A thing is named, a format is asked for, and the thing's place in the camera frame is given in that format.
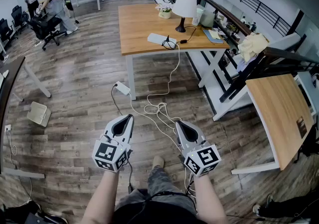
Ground person's right forearm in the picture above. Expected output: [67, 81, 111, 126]
[193, 174, 229, 224]

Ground person's camouflage trousers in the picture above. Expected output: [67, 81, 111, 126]
[114, 165, 197, 219]

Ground black lamp cable with plug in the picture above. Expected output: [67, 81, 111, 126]
[161, 25, 197, 50]

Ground black railing with wooden rail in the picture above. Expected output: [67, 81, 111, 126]
[149, 0, 319, 103]

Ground lavender cloth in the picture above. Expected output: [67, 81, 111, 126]
[235, 60, 250, 73]

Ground wooden desk with white legs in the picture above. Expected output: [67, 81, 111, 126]
[118, 3, 230, 101]

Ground person's beige shoe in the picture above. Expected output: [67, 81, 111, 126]
[152, 155, 165, 169]

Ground person's left forearm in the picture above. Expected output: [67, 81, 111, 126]
[81, 169, 120, 224]

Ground black office chair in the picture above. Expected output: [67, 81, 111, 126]
[26, 12, 67, 51]
[0, 18, 18, 49]
[11, 5, 29, 34]

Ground small wooden side table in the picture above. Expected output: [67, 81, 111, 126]
[231, 73, 315, 175]

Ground black floor cable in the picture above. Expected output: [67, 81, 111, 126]
[111, 84, 123, 115]

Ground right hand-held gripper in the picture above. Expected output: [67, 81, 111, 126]
[175, 120, 222, 177]

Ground distant black railing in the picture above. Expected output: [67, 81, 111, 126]
[227, 0, 291, 36]

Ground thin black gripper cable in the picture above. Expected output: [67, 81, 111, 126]
[184, 173, 197, 195]
[127, 160, 134, 194]

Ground white container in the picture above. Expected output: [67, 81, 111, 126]
[191, 7, 204, 26]

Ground beige cloth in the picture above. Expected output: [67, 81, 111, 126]
[238, 32, 270, 63]

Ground person's black shirt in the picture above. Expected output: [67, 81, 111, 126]
[113, 202, 207, 224]

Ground blue notebook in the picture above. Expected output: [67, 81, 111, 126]
[202, 29, 224, 44]

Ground white waste bin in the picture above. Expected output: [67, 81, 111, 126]
[26, 101, 52, 127]

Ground small white floor power strip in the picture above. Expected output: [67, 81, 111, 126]
[114, 81, 131, 96]

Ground white table lamp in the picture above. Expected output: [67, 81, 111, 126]
[171, 0, 197, 33]

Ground black bag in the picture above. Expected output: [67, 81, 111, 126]
[0, 200, 68, 224]

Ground thin white cable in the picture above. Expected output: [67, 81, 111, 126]
[6, 130, 33, 206]

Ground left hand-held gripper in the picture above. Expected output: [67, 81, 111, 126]
[92, 114, 135, 173]

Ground pink flowers in cream pot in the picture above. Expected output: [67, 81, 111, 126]
[155, 2, 173, 19]

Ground white power strip cable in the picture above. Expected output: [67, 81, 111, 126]
[128, 92, 182, 151]
[144, 43, 184, 129]

